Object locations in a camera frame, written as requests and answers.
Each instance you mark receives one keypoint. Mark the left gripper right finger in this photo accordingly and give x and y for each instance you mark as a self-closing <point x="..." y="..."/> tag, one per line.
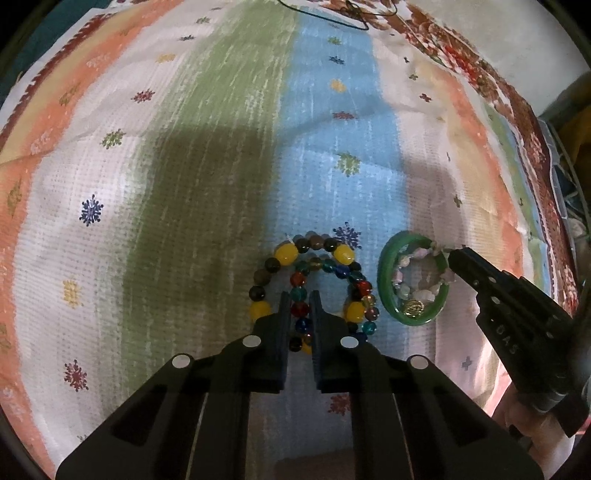
<point x="409" y="420"/>

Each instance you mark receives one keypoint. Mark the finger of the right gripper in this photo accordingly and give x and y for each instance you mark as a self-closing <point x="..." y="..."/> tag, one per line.
<point x="484" y="277"/>

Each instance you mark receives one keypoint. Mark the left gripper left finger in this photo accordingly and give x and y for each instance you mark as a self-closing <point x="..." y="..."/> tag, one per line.
<point x="190" y="419"/>

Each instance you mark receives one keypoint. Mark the green jade bangle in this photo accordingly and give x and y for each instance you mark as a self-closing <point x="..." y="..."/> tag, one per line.
<point x="414" y="278"/>

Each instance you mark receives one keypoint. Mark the person's right hand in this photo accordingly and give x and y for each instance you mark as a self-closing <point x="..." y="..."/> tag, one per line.
<point x="550" y="445"/>

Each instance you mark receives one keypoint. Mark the striped colourful woven cloth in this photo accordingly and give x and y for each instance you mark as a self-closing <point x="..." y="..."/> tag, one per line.
<point x="151" y="160"/>

